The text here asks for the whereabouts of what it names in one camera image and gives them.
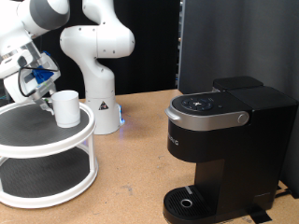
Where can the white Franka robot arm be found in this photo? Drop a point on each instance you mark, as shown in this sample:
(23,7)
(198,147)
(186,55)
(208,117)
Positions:
(99,77)

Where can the white two-tier turntable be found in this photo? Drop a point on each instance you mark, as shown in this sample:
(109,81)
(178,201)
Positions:
(31,130)

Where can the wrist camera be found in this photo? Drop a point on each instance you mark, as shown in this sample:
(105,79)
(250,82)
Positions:
(43,87)

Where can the black tape strip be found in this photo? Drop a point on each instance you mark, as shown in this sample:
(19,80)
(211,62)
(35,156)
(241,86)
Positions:
(260,214)

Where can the black Keurig coffee machine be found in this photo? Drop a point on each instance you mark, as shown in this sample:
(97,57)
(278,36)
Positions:
(236,146)

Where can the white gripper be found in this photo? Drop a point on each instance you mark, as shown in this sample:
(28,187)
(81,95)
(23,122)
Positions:
(15,88)

